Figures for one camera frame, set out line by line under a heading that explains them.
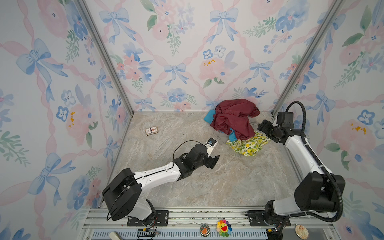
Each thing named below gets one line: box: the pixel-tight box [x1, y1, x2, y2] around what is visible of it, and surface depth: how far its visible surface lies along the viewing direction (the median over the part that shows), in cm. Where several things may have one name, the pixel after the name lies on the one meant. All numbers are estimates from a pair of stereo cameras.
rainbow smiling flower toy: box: [216, 219, 233, 237], surface depth 72 cm
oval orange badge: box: [199, 224, 211, 237], surface depth 72 cm
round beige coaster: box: [294, 224, 310, 240], surface depth 72 cm
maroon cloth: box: [210, 99, 261, 140], surface depth 103 cm
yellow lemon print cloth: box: [226, 131, 271, 157], surface depth 94 cm
